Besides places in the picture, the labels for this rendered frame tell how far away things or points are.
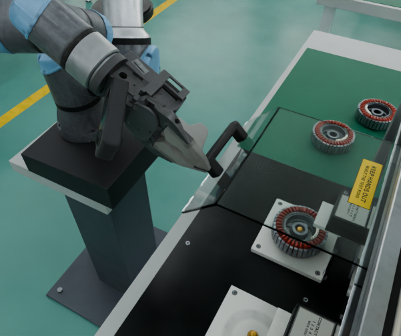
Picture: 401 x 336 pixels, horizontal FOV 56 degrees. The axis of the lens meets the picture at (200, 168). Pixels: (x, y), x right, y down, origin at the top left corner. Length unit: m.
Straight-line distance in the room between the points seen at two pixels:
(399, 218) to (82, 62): 0.45
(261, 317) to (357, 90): 0.84
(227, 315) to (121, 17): 0.63
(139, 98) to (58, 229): 1.40
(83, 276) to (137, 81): 1.22
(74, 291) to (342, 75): 1.30
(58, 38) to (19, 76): 2.37
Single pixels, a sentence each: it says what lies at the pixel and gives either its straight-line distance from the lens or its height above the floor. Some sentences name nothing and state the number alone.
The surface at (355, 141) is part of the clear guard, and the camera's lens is 0.65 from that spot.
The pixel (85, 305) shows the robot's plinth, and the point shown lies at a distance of 1.65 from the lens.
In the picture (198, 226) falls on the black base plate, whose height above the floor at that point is 0.77.
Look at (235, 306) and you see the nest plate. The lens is 0.75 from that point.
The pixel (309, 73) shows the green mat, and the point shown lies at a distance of 1.38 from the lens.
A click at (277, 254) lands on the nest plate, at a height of 0.78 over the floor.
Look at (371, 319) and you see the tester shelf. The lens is 0.41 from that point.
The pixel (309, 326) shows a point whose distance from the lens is 0.61.
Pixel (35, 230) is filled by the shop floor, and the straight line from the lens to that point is 1.93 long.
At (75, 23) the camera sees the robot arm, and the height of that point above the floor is 1.22.
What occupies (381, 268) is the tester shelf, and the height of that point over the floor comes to 1.11.
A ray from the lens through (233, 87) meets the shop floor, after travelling 2.59.
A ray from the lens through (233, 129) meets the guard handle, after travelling 0.63.
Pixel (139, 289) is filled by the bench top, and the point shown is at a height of 0.75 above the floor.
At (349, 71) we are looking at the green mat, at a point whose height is 0.75.
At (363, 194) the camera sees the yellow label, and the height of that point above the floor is 1.07.
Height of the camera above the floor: 1.47
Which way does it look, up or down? 47 degrees down
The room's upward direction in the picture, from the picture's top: straight up
